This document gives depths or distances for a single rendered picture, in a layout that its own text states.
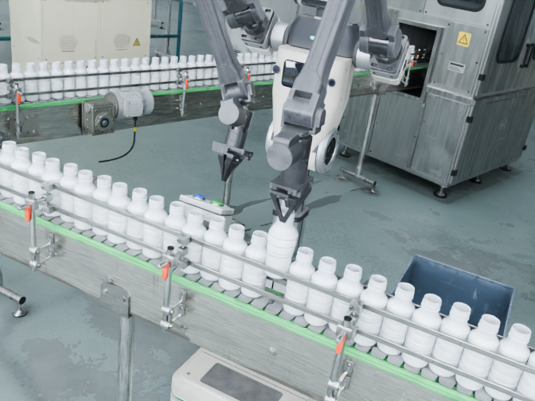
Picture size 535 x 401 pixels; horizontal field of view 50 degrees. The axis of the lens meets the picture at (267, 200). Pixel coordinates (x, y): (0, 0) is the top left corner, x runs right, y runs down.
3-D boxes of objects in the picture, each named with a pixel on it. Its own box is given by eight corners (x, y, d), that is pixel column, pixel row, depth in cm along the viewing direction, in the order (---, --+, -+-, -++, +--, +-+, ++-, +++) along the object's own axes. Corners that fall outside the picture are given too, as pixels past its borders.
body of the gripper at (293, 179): (313, 184, 131) (318, 153, 128) (294, 198, 123) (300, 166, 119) (287, 176, 133) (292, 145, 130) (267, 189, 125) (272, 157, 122)
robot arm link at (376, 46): (399, 37, 166) (380, 34, 168) (394, 21, 157) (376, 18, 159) (389, 67, 166) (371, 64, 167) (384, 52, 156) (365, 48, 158)
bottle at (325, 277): (329, 328, 134) (343, 269, 127) (304, 326, 133) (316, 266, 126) (327, 313, 139) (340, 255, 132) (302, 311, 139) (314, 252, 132)
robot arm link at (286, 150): (327, 107, 120) (289, 98, 123) (306, 118, 110) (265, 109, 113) (319, 160, 125) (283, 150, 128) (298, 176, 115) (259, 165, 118)
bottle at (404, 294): (391, 360, 126) (408, 297, 120) (370, 344, 130) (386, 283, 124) (408, 351, 130) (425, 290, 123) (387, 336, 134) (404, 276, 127)
